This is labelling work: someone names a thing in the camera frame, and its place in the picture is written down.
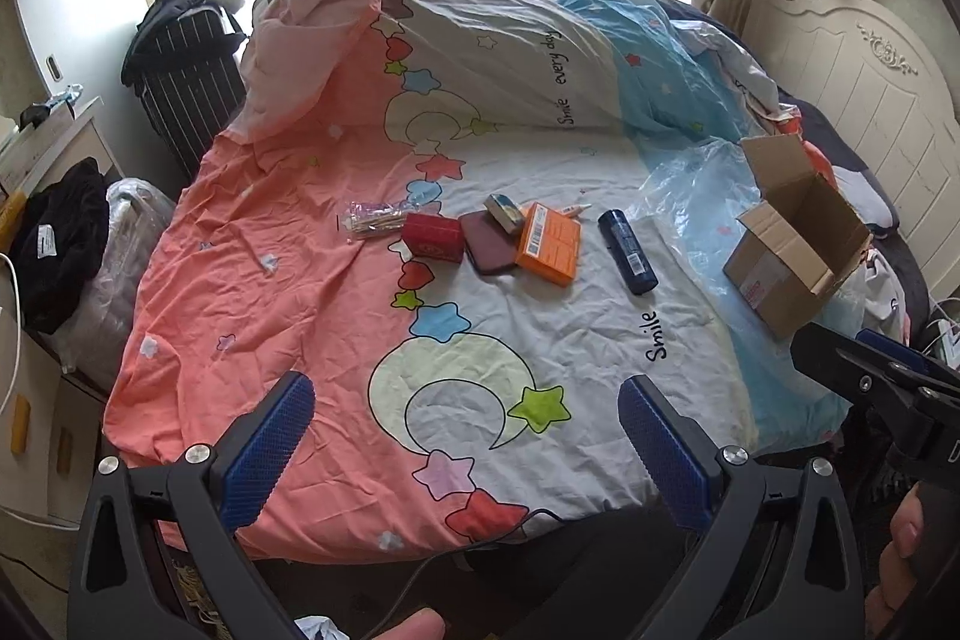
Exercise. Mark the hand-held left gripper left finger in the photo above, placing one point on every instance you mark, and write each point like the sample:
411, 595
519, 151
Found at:
270, 452

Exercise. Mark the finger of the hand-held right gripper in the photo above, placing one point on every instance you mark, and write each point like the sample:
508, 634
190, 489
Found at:
885, 344
832, 355

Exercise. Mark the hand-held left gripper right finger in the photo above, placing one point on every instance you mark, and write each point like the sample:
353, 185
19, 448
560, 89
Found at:
660, 452

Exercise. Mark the brown cardboard box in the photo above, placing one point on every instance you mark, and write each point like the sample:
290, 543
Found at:
780, 250

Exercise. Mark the dark blue bottle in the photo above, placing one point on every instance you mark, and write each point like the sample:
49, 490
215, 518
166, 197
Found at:
628, 251

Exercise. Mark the orange box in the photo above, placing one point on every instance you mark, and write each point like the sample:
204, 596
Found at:
551, 246

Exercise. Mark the cotton swab packet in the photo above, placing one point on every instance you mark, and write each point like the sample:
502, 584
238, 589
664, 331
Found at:
367, 221

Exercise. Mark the orange label tube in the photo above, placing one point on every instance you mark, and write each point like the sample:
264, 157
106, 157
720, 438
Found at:
574, 209

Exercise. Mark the maroon wallet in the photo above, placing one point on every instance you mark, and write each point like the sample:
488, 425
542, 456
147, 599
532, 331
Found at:
484, 250

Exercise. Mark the person's right hand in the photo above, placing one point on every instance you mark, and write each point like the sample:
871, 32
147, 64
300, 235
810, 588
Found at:
900, 557

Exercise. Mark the person's left hand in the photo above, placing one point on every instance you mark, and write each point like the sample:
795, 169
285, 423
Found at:
409, 626

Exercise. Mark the star printed quilt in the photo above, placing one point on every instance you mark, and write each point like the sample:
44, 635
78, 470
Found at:
300, 310

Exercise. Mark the navy grey pillow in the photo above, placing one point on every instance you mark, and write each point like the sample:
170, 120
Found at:
862, 183

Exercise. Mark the clear plastic bag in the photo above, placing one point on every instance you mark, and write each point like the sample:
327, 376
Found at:
682, 190

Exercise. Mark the plastic wrapped bundle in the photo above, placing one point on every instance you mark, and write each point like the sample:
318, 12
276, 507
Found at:
127, 265

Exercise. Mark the cream carved headboard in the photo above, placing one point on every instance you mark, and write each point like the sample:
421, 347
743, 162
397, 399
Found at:
862, 85

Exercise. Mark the red box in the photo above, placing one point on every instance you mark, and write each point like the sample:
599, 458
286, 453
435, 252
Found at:
431, 237

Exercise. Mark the small teal yellow box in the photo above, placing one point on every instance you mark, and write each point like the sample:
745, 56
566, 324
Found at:
504, 211

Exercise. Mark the black cloth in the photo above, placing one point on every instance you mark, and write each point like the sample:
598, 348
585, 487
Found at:
60, 235

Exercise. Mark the black striped suitcase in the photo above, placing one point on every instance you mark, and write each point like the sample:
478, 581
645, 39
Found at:
187, 108

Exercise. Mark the white bedside cabinet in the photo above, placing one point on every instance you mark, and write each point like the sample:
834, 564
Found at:
67, 145

